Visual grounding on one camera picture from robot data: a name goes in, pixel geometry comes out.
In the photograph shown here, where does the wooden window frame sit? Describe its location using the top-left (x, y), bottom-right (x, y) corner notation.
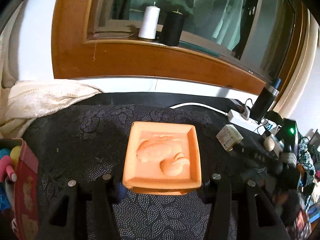
top-left (52, 0), bottom-right (310, 95)

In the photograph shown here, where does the yellow ball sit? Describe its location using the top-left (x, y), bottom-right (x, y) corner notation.
top-left (10, 146), bottom-right (22, 164)

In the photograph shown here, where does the red cardboard box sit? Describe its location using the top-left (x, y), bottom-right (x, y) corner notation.
top-left (1, 138), bottom-right (39, 239)

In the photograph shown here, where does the cream lace curtain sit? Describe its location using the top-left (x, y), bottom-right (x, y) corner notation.
top-left (1, 33), bottom-right (103, 139)

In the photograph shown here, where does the pink ring toy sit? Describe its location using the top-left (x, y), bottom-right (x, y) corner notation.
top-left (0, 155), bottom-right (17, 183)

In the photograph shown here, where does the beige egg-shaped object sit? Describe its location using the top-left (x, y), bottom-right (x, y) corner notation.
top-left (263, 137), bottom-right (275, 152)

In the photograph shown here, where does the black thermos bottle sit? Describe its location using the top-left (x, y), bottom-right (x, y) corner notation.
top-left (249, 78), bottom-right (281, 122)

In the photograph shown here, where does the blue ball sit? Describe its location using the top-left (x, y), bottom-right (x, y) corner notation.
top-left (0, 148), bottom-right (11, 159)

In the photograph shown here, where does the light orange toy cube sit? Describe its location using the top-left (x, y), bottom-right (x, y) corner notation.
top-left (122, 121), bottom-right (202, 195)

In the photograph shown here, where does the white power strip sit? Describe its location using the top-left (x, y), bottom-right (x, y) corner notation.
top-left (227, 109), bottom-right (266, 134)

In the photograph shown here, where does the small cream carton box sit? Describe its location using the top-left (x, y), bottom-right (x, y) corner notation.
top-left (216, 125), bottom-right (243, 151)

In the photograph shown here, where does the plaid cloth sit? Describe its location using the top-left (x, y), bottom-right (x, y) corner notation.
top-left (298, 137), bottom-right (315, 182)

